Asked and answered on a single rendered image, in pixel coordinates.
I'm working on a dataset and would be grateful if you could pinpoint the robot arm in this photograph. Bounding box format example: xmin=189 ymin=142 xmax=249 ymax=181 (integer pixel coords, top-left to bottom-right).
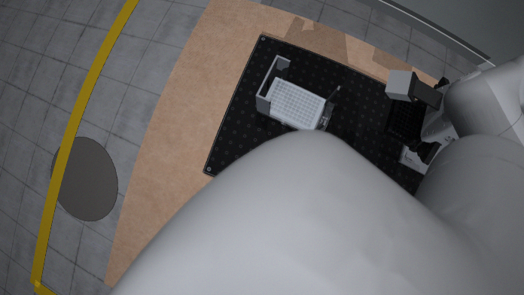
xmin=108 ymin=55 xmax=524 ymax=295

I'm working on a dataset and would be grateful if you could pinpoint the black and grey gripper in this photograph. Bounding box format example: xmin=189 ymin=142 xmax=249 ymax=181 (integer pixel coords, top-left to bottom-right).
xmin=404 ymin=77 xmax=459 ymax=165

